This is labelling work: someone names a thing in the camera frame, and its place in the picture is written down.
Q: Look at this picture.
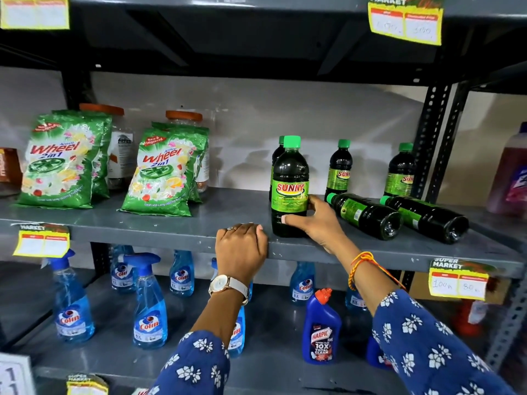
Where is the person's left hand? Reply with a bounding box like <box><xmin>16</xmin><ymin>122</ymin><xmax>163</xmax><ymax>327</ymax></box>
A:
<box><xmin>215</xmin><ymin>223</ymin><xmax>269</xmax><ymax>286</ymax></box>

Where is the person's right hand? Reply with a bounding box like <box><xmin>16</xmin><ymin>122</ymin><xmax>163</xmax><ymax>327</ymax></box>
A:
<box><xmin>281</xmin><ymin>195</ymin><xmax>360</xmax><ymax>259</ymax></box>

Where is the green-capped dark cleaner bottle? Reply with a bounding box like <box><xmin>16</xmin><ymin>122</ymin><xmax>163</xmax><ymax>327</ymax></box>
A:
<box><xmin>270</xmin><ymin>136</ymin><xmax>310</xmax><ymax>238</ymax></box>

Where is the person's left forearm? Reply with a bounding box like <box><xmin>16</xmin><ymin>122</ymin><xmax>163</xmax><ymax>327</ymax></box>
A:
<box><xmin>147</xmin><ymin>284</ymin><xmax>251</xmax><ymax>395</ymax></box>

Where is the person's right forearm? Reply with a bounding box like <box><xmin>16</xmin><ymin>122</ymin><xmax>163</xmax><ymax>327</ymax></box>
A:
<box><xmin>348</xmin><ymin>252</ymin><xmax>517</xmax><ymax>395</ymax></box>

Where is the group of dark liquid bottles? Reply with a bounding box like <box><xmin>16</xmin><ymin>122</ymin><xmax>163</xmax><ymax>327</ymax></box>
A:
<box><xmin>269</xmin><ymin>136</ymin><xmax>470</xmax><ymax>245</ymax></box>

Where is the green detergent packet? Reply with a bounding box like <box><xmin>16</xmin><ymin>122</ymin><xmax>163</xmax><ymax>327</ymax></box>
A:
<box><xmin>152</xmin><ymin>121</ymin><xmax>210</xmax><ymax>203</ymax></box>
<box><xmin>16</xmin><ymin>113</ymin><xmax>105</xmax><ymax>209</ymax></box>
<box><xmin>51</xmin><ymin>110</ymin><xmax>113</xmax><ymax>200</ymax></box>
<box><xmin>119</xmin><ymin>127</ymin><xmax>206</xmax><ymax>217</ymax></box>

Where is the grey metal shelf rack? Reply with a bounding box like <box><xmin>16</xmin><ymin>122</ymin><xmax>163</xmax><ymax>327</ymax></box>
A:
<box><xmin>0</xmin><ymin>0</ymin><xmax>527</xmax><ymax>395</ymax></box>

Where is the blue toilet cleaner bottle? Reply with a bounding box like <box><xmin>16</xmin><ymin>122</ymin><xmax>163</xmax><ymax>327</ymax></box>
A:
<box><xmin>366</xmin><ymin>335</ymin><xmax>393</xmax><ymax>370</ymax></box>
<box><xmin>302</xmin><ymin>289</ymin><xmax>342</xmax><ymax>365</ymax></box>

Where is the row of blue spray bottles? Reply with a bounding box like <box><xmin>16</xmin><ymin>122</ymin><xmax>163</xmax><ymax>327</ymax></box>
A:
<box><xmin>43</xmin><ymin>244</ymin><xmax>369</xmax><ymax>358</ymax></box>

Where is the brown cardboard box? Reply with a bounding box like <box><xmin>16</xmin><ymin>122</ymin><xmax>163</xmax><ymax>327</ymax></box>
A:
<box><xmin>408</xmin><ymin>271</ymin><xmax>511</xmax><ymax>306</ymax></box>

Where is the clear jar with orange lid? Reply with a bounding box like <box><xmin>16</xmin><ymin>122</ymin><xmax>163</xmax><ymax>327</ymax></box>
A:
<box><xmin>79</xmin><ymin>103</ymin><xmax>134</xmax><ymax>190</ymax></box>
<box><xmin>166</xmin><ymin>110</ymin><xmax>210</xmax><ymax>193</ymax></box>

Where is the yellow price tag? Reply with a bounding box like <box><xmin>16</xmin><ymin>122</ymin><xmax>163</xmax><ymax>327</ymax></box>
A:
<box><xmin>67</xmin><ymin>374</ymin><xmax>108</xmax><ymax>395</ymax></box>
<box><xmin>12</xmin><ymin>223</ymin><xmax>71</xmax><ymax>259</ymax></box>
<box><xmin>368</xmin><ymin>0</ymin><xmax>445</xmax><ymax>46</ymax></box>
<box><xmin>428</xmin><ymin>258</ymin><xmax>490</xmax><ymax>301</ymax></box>
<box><xmin>0</xmin><ymin>0</ymin><xmax>70</xmax><ymax>30</ymax></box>

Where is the red bottle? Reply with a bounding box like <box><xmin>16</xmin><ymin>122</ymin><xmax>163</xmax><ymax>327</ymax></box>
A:
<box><xmin>455</xmin><ymin>300</ymin><xmax>488</xmax><ymax>338</ymax></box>

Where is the pink liquid bottle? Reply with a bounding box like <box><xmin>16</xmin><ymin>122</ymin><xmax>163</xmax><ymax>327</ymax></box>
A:
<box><xmin>486</xmin><ymin>122</ymin><xmax>527</xmax><ymax>216</ymax></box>

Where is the brown packet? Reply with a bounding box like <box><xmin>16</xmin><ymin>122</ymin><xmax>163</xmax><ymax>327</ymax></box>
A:
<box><xmin>0</xmin><ymin>148</ymin><xmax>23</xmax><ymax>187</ymax></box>

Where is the white sign card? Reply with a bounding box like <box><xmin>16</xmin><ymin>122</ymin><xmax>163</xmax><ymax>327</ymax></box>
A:
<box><xmin>0</xmin><ymin>353</ymin><xmax>35</xmax><ymax>395</ymax></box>

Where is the white strap wristwatch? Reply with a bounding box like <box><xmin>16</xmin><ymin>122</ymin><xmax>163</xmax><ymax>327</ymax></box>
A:
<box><xmin>208</xmin><ymin>275</ymin><xmax>250</xmax><ymax>306</ymax></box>

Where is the orange thread bracelet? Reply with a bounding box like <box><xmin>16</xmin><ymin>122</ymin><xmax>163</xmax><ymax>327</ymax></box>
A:
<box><xmin>348</xmin><ymin>252</ymin><xmax>406</xmax><ymax>292</ymax></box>

